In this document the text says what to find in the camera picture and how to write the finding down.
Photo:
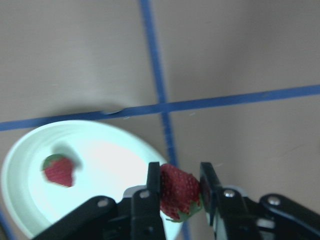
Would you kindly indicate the red strawberry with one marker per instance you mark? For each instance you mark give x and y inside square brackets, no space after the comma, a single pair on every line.
[180,194]
[58,169]

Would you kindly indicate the light green plate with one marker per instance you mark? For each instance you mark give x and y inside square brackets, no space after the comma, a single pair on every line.
[107,161]

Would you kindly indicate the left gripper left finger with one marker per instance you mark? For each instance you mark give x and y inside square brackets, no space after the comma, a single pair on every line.
[135,217]

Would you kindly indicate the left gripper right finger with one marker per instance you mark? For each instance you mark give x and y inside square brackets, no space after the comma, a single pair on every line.
[234,216]

